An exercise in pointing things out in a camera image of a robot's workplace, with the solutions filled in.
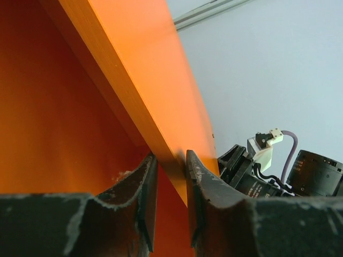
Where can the orange shelf cabinet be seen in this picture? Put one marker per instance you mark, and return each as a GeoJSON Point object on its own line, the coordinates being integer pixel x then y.
{"type": "Point", "coordinates": [88, 90]}

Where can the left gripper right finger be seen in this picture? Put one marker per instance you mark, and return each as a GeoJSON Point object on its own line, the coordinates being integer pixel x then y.
{"type": "Point", "coordinates": [225, 222]}

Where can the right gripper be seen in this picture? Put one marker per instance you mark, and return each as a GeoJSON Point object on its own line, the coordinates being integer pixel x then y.
{"type": "Point", "coordinates": [236, 169]}

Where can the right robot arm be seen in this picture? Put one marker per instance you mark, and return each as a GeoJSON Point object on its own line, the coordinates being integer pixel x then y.
{"type": "Point", "coordinates": [311, 175]}

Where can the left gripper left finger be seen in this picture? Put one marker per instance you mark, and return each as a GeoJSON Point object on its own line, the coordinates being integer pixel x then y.
{"type": "Point", "coordinates": [117, 222]}

